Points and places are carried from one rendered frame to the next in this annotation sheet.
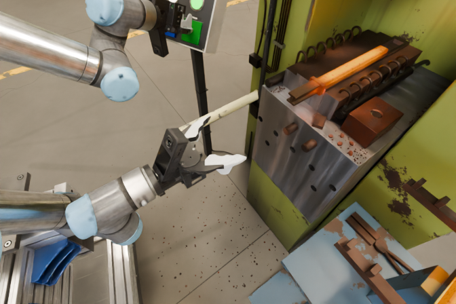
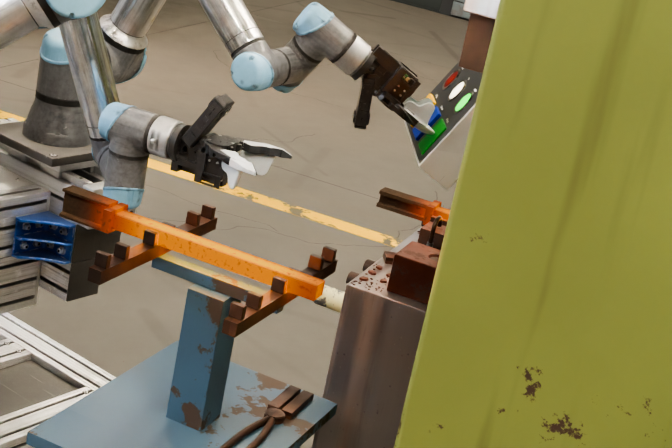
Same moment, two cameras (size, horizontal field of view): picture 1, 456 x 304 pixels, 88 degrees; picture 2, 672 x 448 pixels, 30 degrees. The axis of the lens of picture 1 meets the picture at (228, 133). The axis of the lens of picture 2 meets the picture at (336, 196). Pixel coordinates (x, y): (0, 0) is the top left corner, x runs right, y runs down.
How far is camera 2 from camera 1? 1.99 m
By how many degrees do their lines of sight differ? 54
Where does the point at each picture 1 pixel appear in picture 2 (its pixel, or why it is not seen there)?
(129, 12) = (326, 35)
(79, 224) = (110, 109)
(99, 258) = (47, 394)
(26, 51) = not seen: outside the picture
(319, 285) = (169, 367)
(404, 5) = not seen: outside the picture
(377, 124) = (414, 256)
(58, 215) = not seen: hidden behind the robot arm
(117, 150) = not seen: hidden behind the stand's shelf
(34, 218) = (98, 95)
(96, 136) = (271, 359)
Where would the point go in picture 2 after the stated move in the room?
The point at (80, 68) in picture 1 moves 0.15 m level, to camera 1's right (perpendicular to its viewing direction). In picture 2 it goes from (232, 34) to (270, 55)
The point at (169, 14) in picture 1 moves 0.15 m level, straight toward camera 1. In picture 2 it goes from (390, 78) to (339, 81)
